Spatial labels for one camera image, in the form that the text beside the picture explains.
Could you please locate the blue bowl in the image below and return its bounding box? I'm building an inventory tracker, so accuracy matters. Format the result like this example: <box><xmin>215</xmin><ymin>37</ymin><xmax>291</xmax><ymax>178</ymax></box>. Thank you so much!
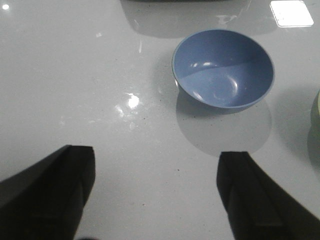
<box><xmin>171</xmin><ymin>29</ymin><xmax>275</xmax><ymax>111</ymax></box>

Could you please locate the green bowl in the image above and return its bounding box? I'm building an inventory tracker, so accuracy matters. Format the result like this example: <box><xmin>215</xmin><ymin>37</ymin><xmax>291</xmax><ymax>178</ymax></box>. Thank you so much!
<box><xmin>310</xmin><ymin>91</ymin><xmax>320</xmax><ymax>132</ymax></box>

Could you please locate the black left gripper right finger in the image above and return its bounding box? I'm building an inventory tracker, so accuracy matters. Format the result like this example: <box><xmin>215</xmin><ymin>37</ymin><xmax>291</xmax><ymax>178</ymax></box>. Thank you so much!
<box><xmin>216</xmin><ymin>151</ymin><xmax>320</xmax><ymax>240</ymax></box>

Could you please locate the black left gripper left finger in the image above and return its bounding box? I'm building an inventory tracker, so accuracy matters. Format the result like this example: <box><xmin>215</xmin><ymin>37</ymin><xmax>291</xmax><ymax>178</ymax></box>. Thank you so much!
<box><xmin>0</xmin><ymin>145</ymin><xmax>96</xmax><ymax>240</ymax></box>

